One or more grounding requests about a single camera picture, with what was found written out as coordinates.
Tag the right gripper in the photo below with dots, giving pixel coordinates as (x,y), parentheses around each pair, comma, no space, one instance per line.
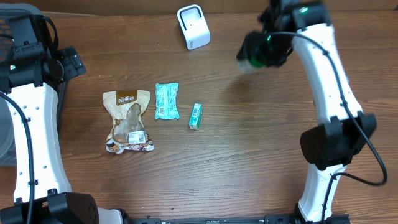
(254,43)

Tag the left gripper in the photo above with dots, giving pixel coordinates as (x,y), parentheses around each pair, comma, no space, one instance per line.
(71,61)

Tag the green lid jar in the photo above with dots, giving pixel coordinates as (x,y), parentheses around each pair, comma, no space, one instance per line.
(249,66)

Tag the snack packet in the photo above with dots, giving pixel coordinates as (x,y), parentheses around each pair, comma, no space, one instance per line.
(128,133)

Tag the teal tissue pack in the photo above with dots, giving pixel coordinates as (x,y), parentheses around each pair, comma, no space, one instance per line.
(166,101)

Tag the small kleenex tissue pack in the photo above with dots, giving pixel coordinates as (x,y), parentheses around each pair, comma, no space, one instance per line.
(196,115)

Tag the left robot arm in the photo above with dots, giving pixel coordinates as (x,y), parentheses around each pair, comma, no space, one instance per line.
(30,75)

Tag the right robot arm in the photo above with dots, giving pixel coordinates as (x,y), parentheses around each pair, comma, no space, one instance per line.
(343,129)

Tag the white barcode scanner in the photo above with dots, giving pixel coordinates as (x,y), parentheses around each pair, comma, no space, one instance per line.
(193,26)

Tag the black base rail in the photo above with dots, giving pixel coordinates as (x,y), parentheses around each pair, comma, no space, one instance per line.
(211,221)

